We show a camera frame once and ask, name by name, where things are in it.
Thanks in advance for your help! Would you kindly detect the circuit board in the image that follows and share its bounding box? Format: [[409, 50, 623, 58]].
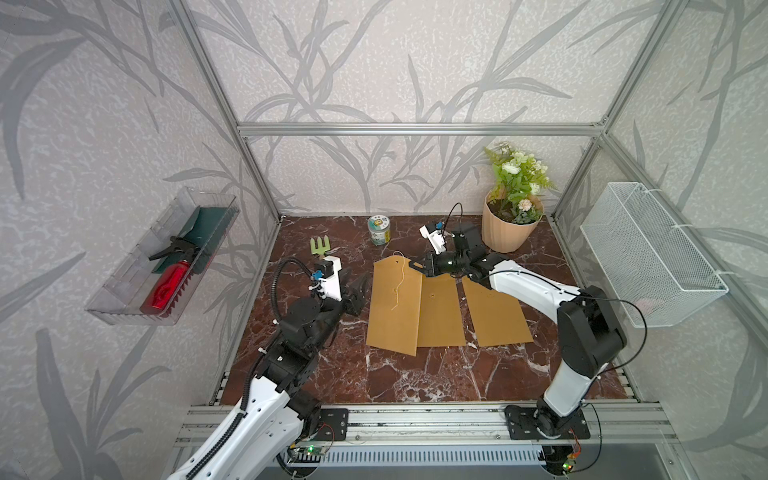
[[286, 442, 332, 464], [539, 445, 582, 477]]

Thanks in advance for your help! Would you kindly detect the clear plastic wall bin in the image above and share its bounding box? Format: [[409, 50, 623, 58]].
[[86, 187, 240, 326]]

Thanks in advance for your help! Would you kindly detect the peach flower pot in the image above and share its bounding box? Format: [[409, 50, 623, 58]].
[[482, 193, 544, 253]]

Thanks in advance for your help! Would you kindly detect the aluminium frame back bar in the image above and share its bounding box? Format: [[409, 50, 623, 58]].
[[237, 122, 603, 138]]

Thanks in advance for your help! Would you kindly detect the aluminium front rail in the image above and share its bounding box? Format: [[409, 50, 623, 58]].
[[173, 403, 679, 450]]

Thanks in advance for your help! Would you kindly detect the green garden hand fork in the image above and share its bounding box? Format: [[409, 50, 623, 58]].
[[310, 235, 331, 257]]

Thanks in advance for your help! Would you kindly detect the white wire mesh basket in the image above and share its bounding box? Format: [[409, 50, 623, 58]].
[[581, 182, 729, 329]]

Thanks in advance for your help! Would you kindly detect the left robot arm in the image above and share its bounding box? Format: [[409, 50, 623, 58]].
[[170, 274, 370, 479]]

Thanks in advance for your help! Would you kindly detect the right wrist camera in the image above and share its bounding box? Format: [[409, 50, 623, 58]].
[[419, 221, 446, 254]]

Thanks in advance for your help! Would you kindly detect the green dustpan scoop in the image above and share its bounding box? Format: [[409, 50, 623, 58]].
[[149, 207, 232, 275]]

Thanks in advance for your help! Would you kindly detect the left circuit board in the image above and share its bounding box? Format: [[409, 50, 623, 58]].
[[286, 442, 332, 464]]

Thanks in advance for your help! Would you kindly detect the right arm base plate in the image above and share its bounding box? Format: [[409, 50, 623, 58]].
[[504, 404, 591, 440]]

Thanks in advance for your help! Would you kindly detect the bag closure string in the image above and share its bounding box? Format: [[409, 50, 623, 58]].
[[388, 250, 409, 312]]

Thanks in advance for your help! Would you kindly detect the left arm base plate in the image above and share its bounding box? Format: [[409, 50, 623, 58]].
[[301, 407, 350, 442]]

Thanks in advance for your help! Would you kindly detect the kraft file bag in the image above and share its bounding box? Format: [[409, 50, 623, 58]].
[[417, 274, 465, 348], [462, 278, 533, 347], [367, 255, 423, 356]]

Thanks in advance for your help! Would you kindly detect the small labelled tin can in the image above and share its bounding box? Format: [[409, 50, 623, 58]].
[[367, 215, 391, 246]]

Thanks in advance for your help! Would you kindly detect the green artificial plant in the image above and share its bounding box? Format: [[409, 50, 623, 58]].
[[484, 142, 554, 225]]

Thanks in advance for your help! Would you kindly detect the right circuit board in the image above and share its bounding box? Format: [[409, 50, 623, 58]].
[[539, 445, 582, 477]]

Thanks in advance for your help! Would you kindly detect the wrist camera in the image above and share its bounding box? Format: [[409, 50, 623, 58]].
[[312, 256, 342, 302], [419, 221, 446, 254]]

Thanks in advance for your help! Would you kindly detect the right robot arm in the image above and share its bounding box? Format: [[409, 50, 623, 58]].
[[409, 222, 635, 437]]

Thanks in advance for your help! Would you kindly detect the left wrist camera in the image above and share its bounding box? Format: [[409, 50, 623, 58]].
[[312, 256, 342, 302]]

